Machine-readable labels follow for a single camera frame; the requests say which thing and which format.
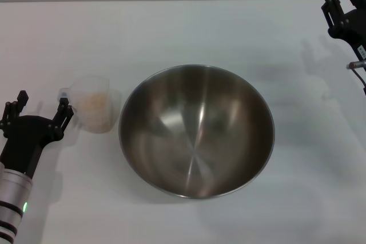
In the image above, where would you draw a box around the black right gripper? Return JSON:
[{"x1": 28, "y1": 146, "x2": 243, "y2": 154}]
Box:
[{"x1": 320, "y1": 0, "x2": 366, "y2": 62}]

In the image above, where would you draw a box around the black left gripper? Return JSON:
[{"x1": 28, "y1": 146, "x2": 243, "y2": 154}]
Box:
[{"x1": 0, "y1": 90, "x2": 75, "y2": 178}]

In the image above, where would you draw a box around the white rice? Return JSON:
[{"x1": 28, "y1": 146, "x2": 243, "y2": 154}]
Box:
[{"x1": 77, "y1": 92, "x2": 112, "y2": 130}]

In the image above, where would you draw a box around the clear plastic measuring cup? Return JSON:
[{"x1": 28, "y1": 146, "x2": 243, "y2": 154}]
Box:
[{"x1": 58, "y1": 74, "x2": 124, "y2": 135}]

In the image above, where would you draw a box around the stainless steel bowl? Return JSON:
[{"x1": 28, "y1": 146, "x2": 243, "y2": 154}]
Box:
[{"x1": 118, "y1": 63, "x2": 276, "y2": 200}]

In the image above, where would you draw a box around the right arm cable with connector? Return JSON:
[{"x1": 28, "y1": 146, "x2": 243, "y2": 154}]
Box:
[{"x1": 347, "y1": 60, "x2": 366, "y2": 97}]

